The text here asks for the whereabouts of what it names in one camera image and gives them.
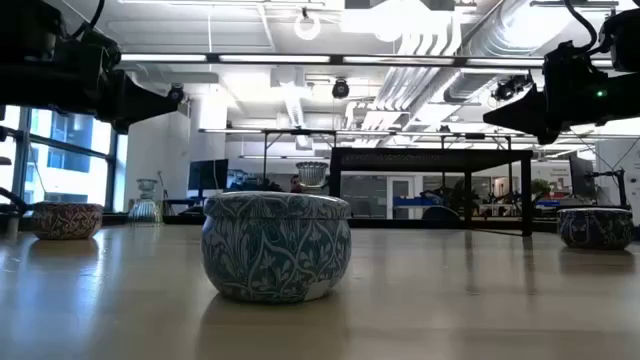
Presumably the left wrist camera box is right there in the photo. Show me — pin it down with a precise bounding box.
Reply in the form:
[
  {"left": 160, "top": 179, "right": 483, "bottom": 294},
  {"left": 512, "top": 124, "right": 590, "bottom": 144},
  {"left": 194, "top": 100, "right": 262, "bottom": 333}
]
[{"left": 79, "top": 30, "right": 123, "bottom": 76}]

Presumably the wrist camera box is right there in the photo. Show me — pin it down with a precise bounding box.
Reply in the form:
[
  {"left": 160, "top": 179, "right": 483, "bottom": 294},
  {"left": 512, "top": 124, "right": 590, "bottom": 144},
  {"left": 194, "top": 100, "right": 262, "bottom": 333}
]
[
  {"left": 79, "top": 30, "right": 123, "bottom": 76},
  {"left": 542, "top": 40, "right": 596, "bottom": 84}
]

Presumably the black perforated metal shelf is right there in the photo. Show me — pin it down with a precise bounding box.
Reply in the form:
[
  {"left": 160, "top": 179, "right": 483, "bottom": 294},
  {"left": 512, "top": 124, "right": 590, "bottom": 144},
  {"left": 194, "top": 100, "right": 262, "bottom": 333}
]
[{"left": 328, "top": 146, "right": 534, "bottom": 237}]

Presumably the white ring ceiling lamp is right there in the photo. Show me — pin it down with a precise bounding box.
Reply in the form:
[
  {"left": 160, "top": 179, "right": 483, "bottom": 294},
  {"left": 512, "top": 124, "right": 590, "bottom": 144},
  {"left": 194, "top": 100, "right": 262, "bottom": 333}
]
[{"left": 293, "top": 12, "right": 322, "bottom": 42}]

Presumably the black aluminium table frame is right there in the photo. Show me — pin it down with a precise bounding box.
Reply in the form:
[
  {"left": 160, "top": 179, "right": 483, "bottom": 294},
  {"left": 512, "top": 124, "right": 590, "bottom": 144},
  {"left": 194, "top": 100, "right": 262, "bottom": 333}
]
[{"left": 0, "top": 185, "right": 640, "bottom": 241}]

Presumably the red patterned candle tin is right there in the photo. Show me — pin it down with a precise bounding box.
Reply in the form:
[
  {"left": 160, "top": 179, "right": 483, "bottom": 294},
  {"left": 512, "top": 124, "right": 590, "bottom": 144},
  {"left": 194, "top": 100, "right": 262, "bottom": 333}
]
[{"left": 30, "top": 201, "right": 105, "bottom": 241}]

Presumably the clear glass candlestick holder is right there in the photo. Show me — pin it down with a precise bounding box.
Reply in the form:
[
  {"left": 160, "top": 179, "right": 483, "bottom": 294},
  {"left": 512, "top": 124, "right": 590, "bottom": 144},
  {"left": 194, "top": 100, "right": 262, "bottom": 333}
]
[
  {"left": 127, "top": 178, "right": 164, "bottom": 225},
  {"left": 295, "top": 160, "right": 330, "bottom": 195}
]

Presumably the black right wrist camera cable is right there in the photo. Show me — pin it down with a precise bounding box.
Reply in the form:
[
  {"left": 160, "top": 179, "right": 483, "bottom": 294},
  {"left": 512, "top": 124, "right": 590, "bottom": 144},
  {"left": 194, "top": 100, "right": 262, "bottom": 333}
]
[{"left": 563, "top": 0, "right": 600, "bottom": 40}]

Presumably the dark background computer monitor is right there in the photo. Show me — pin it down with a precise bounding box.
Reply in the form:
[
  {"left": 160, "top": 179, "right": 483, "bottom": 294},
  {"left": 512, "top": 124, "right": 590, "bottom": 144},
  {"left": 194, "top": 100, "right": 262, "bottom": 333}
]
[{"left": 187, "top": 158, "right": 230, "bottom": 201}]

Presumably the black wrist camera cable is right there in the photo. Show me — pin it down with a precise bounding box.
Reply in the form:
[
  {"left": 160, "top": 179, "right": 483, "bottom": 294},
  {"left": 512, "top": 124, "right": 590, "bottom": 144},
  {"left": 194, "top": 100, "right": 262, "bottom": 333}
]
[
  {"left": 563, "top": 0, "right": 600, "bottom": 40},
  {"left": 72, "top": 0, "right": 107, "bottom": 40}
]

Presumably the long linear ceiling light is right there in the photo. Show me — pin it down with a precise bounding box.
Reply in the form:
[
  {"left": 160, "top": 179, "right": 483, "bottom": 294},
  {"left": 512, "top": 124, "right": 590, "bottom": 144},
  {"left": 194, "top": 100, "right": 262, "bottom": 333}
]
[{"left": 119, "top": 52, "right": 614, "bottom": 69}]

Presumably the dark blue patterned candle tin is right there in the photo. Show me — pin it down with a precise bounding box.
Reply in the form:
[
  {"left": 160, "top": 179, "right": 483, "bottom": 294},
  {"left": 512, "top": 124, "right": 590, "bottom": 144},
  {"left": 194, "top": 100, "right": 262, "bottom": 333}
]
[{"left": 556, "top": 207, "right": 635, "bottom": 251}]

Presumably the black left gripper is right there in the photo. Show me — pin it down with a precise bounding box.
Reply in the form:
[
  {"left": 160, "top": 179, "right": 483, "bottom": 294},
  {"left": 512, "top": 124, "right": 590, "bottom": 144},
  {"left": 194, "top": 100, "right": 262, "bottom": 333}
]
[{"left": 59, "top": 69, "right": 172, "bottom": 135}]

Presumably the black left wrist camera cable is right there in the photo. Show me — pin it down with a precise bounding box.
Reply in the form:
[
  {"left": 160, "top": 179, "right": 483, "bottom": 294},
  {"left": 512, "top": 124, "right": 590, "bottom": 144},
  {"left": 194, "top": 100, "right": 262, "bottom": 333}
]
[{"left": 72, "top": 0, "right": 107, "bottom": 40}]

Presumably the background black workstation frame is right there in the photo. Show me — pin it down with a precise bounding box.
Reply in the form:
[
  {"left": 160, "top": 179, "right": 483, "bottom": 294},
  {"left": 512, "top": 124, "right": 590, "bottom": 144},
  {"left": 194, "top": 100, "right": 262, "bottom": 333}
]
[{"left": 198, "top": 127, "right": 337, "bottom": 194}]

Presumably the dark side-on computer monitor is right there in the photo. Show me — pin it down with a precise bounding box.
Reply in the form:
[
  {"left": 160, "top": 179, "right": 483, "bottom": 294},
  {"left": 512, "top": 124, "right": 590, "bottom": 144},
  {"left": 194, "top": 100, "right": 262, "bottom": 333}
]
[{"left": 568, "top": 152, "right": 597, "bottom": 201}]

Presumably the black ceiling mounted spotlight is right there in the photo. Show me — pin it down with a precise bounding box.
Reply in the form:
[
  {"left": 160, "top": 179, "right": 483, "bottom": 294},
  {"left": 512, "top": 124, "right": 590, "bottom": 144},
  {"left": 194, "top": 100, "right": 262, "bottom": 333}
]
[{"left": 491, "top": 73, "right": 534, "bottom": 103}]

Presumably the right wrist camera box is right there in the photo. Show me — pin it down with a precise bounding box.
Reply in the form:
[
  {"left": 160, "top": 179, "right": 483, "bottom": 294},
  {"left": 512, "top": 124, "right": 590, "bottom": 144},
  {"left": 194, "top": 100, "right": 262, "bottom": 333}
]
[{"left": 542, "top": 40, "right": 596, "bottom": 84}]

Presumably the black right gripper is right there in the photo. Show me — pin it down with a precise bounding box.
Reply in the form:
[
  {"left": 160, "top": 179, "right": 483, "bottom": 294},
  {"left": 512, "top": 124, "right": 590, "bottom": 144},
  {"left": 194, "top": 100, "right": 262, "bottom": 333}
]
[{"left": 483, "top": 74, "right": 611, "bottom": 146}]

